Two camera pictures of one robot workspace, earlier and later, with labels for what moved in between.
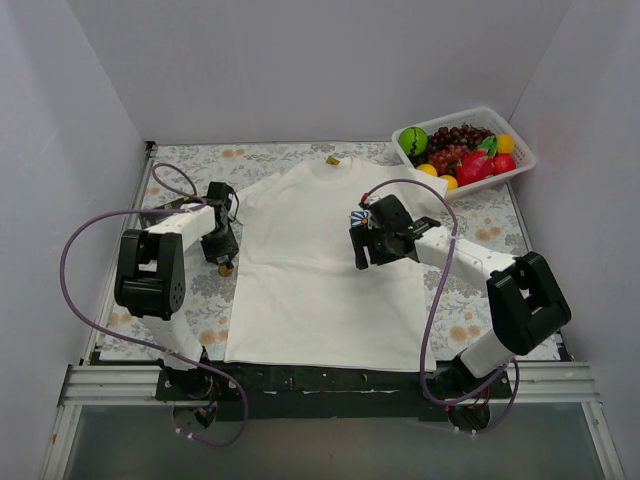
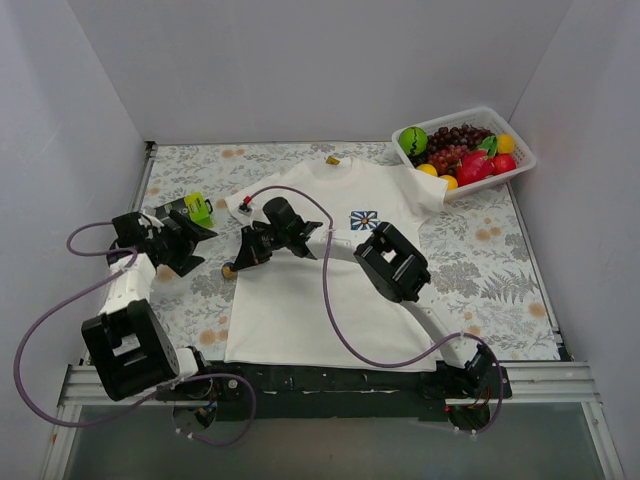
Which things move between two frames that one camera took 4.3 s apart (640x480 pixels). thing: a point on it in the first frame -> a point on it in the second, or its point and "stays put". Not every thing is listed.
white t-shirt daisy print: x=296 y=296 stays put
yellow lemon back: x=506 y=143 stays put
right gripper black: x=368 y=245 -> x=265 y=241
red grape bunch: x=440 y=159 stays put
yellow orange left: x=427 y=168 stays put
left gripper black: x=220 y=251 -> x=173 y=242
